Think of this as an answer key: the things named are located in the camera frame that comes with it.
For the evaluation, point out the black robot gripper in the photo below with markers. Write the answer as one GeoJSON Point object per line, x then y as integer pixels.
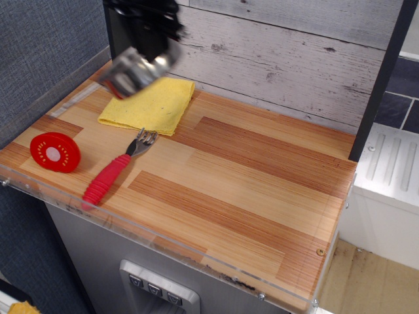
{"type": "Point", "coordinates": [153, 25]}

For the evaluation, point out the stainless steel pot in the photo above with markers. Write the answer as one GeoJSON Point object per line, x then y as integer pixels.
{"type": "Point", "coordinates": [128, 74]}

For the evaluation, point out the yellow cloth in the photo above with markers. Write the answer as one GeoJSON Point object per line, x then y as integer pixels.
{"type": "Point", "coordinates": [159, 107]}

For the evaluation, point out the red toy tomato slice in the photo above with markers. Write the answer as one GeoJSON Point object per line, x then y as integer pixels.
{"type": "Point", "coordinates": [55, 151]}

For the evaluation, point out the clear acrylic front guard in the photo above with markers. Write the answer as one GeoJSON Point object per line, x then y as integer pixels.
{"type": "Point", "coordinates": [281, 297]}

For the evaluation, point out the grey toy fridge cabinet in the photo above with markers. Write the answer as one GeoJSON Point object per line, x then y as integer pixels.
{"type": "Point", "coordinates": [96, 247]}

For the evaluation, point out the silver dispenser button panel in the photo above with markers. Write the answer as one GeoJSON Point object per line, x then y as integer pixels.
{"type": "Point", "coordinates": [149, 292]}

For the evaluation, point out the white toy sink unit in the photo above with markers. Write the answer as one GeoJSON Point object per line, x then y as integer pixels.
{"type": "Point", "coordinates": [381, 214]}

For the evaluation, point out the yellow object bottom left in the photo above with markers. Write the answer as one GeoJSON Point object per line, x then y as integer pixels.
{"type": "Point", "coordinates": [23, 308]}

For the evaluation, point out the red handled metal fork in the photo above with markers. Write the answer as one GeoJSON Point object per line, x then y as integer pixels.
{"type": "Point", "coordinates": [101, 184]}

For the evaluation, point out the right black vertical post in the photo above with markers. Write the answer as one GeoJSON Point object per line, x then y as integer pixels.
{"type": "Point", "coordinates": [395, 44]}

